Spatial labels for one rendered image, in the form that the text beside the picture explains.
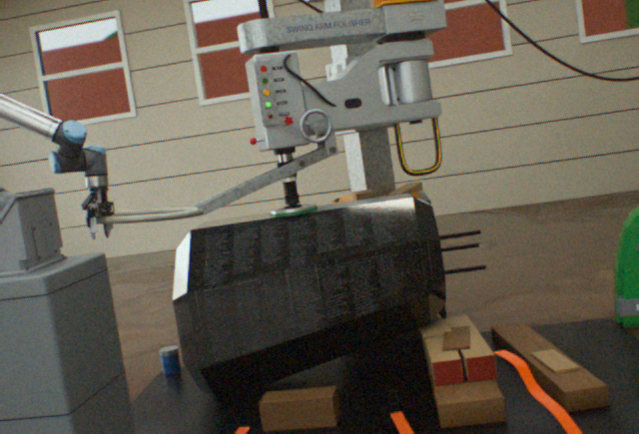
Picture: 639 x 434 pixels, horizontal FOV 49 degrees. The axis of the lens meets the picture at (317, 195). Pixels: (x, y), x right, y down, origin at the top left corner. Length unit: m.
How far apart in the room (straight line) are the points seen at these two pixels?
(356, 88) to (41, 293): 1.68
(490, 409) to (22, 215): 1.74
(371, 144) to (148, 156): 6.25
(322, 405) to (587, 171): 6.88
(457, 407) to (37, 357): 1.46
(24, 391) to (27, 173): 8.46
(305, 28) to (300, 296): 1.17
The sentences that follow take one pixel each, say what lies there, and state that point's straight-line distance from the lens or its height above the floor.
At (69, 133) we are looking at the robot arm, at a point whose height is 1.29.
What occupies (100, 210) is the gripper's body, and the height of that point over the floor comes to 0.98.
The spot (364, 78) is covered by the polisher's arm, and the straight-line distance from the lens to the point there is 3.22.
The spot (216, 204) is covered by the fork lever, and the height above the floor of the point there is 0.92.
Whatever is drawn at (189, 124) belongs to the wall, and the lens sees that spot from 9.61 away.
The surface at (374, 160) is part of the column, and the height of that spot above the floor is 0.98.
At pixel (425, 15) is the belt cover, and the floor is 1.63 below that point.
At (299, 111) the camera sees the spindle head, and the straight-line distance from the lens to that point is 3.10.
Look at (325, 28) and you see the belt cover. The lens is 3.19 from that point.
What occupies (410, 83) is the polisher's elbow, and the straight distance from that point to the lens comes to 3.31.
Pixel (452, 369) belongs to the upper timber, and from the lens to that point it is 2.85.
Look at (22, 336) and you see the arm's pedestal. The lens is 2.29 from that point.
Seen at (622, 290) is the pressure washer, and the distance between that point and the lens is 3.76.
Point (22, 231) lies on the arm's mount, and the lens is 2.30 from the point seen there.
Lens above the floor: 1.10
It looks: 4 degrees down
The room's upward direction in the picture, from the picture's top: 8 degrees counter-clockwise
